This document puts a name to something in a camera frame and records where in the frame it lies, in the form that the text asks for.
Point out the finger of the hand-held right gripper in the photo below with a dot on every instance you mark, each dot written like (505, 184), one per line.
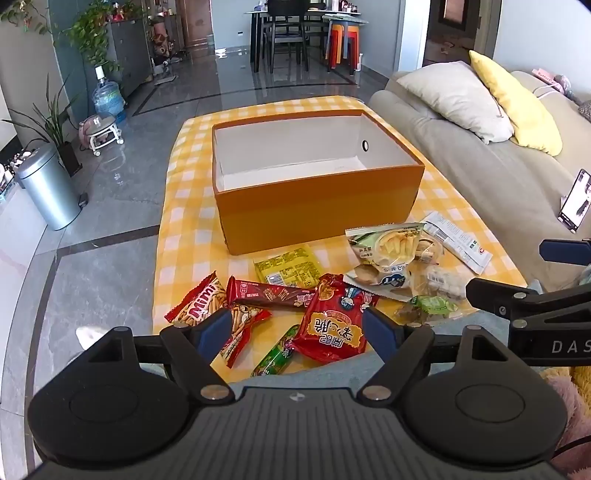
(561, 251)
(503, 295)

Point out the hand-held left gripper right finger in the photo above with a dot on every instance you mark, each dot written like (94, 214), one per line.
(376, 330)

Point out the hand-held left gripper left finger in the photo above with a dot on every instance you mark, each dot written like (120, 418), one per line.
(215, 330)

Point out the red stick biscuit packet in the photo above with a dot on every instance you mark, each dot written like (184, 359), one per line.
(198, 304)

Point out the large red snack packet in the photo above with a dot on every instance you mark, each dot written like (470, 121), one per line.
(328, 332)

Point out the green cake packet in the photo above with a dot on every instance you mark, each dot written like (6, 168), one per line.
(429, 307)

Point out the green sausage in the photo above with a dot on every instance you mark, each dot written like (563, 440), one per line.
(272, 357)

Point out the brown-red long wafer packet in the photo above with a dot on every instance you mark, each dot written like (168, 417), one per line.
(268, 293)

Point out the orange cardboard box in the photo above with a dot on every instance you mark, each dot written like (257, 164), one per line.
(318, 203)

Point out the white-blue snack packet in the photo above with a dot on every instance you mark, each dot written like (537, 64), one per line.
(388, 279)

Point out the smartphone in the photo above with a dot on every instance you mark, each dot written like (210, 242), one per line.
(576, 201)

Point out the clear packet of white candy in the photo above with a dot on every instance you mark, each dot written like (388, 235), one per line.
(443, 281)

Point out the pink fluffy cloth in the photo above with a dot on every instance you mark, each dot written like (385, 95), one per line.
(575, 406)

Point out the white long snack packet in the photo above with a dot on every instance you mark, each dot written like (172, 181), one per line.
(457, 240)

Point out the clear bread snack packet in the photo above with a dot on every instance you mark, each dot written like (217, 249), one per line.
(392, 244)

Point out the beige sofa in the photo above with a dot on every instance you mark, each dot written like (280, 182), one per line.
(498, 184)

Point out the yellow-green flat snack packet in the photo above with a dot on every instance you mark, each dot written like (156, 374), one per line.
(288, 267)

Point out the white object on floor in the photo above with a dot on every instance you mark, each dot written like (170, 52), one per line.
(89, 336)

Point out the yellow checkered tablecloth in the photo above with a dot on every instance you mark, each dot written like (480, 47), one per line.
(194, 184)

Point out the yellow pillow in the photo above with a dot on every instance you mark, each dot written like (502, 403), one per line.
(521, 106)

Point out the pink item on sofa back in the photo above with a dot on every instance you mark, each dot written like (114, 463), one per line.
(549, 79)

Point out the beige pillow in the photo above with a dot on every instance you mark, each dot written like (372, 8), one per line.
(455, 99)

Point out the silver pedal trash can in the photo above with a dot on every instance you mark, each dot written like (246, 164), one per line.
(48, 189)

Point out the small wheeled stool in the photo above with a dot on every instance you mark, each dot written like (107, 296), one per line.
(102, 129)

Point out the blue water jug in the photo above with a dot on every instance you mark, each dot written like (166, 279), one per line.
(108, 99)

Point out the potted tall-leaf plant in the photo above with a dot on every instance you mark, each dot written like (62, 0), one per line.
(51, 124)

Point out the grey cabinet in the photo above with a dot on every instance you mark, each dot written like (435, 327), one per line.
(129, 55)

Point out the stack of colourful plastic stools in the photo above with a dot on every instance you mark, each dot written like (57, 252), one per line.
(342, 44)

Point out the black dining chair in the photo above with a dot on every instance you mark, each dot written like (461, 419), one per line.
(287, 37)

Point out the dining table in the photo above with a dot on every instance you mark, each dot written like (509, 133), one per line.
(318, 14)

